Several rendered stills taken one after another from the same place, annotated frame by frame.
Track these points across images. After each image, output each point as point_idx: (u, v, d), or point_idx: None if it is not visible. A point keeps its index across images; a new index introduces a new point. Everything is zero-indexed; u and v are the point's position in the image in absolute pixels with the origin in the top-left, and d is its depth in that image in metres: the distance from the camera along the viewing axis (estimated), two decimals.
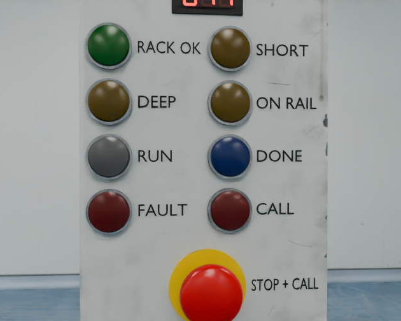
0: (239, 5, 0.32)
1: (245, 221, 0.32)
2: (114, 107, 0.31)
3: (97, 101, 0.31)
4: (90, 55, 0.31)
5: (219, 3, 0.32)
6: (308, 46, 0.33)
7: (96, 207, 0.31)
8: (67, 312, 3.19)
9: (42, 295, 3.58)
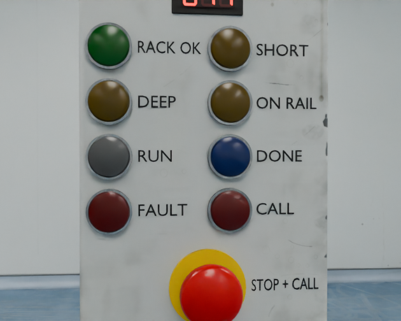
0: (239, 5, 0.32)
1: (245, 221, 0.32)
2: (114, 107, 0.31)
3: (97, 101, 0.31)
4: (90, 55, 0.31)
5: (219, 3, 0.32)
6: (308, 46, 0.33)
7: (96, 207, 0.31)
8: (67, 312, 3.19)
9: (42, 295, 3.58)
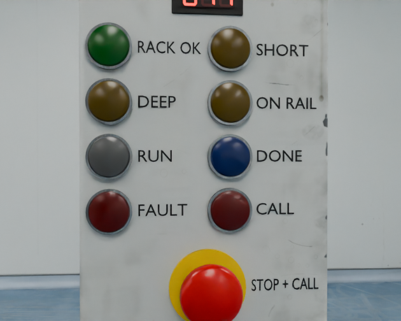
0: (239, 5, 0.32)
1: (245, 221, 0.32)
2: (114, 107, 0.31)
3: (97, 101, 0.31)
4: (90, 55, 0.31)
5: (219, 3, 0.32)
6: (308, 46, 0.33)
7: (96, 207, 0.31)
8: (67, 312, 3.19)
9: (42, 295, 3.58)
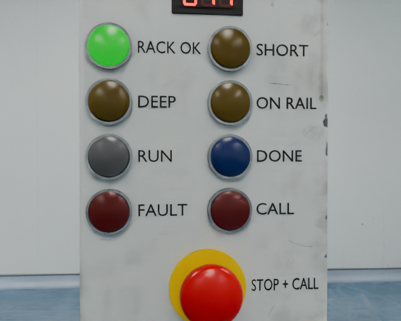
0: (239, 5, 0.32)
1: (245, 221, 0.32)
2: (114, 107, 0.31)
3: (97, 101, 0.31)
4: (90, 55, 0.31)
5: (219, 3, 0.32)
6: (308, 46, 0.33)
7: (96, 207, 0.31)
8: (67, 312, 3.19)
9: (42, 295, 3.58)
